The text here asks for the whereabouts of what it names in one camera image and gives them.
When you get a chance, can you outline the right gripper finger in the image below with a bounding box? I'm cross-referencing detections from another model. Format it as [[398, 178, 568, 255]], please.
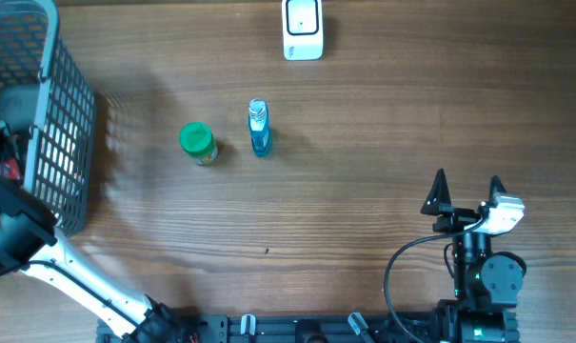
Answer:
[[488, 175, 506, 203], [420, 169, 452, 215]]

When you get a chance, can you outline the blue bottle with white cap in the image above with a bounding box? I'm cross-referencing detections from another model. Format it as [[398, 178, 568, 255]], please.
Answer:
[[248, 99, 272, 157]]

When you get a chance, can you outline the green lid jar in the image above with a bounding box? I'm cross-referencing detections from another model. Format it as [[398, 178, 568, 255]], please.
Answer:
[[179, 122, 218, 166]]

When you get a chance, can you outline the black red snack packet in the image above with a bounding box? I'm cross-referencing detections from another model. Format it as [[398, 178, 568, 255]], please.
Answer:
[[0, 121, 24, 186]]

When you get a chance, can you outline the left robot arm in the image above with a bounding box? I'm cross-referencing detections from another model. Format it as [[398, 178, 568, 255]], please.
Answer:
[[0, 176, 189, 342]]

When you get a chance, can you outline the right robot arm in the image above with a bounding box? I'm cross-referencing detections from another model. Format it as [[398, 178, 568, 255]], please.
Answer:
[[421, 169, 526, 343]]

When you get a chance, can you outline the white barcode scanner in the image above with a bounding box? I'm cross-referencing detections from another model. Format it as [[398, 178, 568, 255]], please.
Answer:
[[281, 0, 324, 61]]

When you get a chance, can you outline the grey plastic mesh basket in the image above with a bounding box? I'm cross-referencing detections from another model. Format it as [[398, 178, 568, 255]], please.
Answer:
[[0, 1, 97, 236]]

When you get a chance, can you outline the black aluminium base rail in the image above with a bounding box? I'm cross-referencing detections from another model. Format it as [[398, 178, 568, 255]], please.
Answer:
[[95, 312, 522, 343]]

